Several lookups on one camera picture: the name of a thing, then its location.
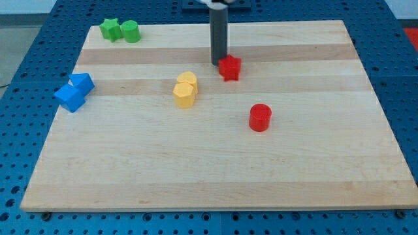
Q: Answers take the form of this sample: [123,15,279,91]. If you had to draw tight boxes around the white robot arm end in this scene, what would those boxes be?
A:
[196,0,236,10]

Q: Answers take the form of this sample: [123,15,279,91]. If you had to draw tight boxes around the red star block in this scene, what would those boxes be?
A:
[218,54,242,82]

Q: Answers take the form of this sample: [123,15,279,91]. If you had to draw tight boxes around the green star block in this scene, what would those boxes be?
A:
[99,18,123,42]

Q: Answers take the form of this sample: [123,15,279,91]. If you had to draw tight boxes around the yellow hexagon block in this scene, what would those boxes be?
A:
[172,82,195,108]

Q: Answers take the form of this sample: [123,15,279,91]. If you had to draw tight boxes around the yellow heart block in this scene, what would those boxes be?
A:
[176,71,199,94]

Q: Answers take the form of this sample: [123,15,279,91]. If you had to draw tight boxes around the red cylinder block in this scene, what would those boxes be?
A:
[249,103,272,132]

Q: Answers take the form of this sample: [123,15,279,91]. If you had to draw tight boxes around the wooden board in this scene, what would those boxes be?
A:
[20,20,417,212]

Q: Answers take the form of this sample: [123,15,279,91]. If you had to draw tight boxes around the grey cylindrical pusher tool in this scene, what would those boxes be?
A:
[209,7,228,66]

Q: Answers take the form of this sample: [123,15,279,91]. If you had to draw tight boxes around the green cylinder block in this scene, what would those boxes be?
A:
[121,20,141,43]

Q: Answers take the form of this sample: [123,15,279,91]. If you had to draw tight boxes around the blue triangle block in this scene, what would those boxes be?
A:
[69,73,95,96]

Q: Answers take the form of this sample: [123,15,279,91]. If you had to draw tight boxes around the blue cube block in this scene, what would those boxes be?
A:
[54,84,85,113]

